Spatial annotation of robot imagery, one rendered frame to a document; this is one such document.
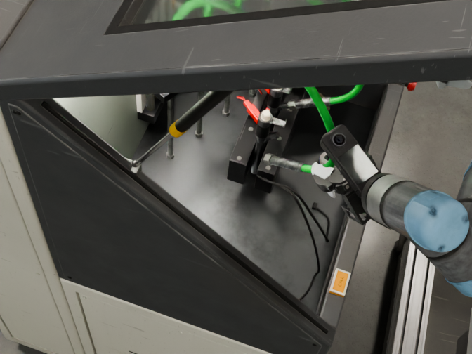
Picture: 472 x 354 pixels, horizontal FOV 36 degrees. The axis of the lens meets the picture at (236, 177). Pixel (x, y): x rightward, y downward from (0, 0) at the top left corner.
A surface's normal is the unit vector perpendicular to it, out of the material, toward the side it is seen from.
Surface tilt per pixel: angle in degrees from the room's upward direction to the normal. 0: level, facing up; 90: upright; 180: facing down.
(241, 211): 0
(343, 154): 16
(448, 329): 0
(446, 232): 45
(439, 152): 0
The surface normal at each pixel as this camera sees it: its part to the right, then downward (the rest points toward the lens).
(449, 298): 0.07, -0.50
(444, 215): 0.34, 0.23
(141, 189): 0.69, -0.15
